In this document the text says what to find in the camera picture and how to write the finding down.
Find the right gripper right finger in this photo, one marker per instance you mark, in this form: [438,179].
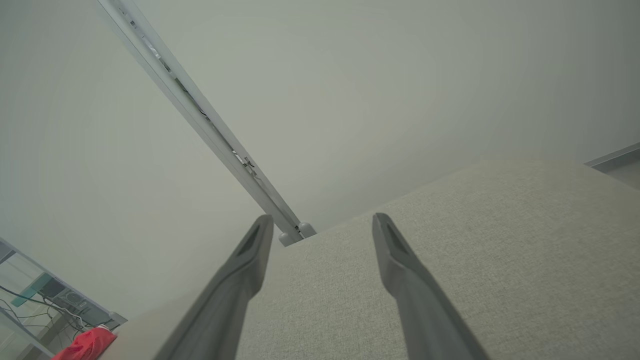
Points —
[420,305]

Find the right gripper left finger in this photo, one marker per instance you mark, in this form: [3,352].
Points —
[225,300]

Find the red shorts white trim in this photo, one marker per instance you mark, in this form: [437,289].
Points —
[87,345]

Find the black electronic device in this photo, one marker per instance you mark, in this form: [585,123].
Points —
[70,299]

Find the teal flat box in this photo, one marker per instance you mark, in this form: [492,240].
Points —
[31,290]

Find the grey glass partition frame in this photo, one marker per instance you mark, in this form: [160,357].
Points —
[102,309]

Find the grey metal partition post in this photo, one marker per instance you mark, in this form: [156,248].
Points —
[200,115]

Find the grey wall baseboard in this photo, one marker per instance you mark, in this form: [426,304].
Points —
[612,159]

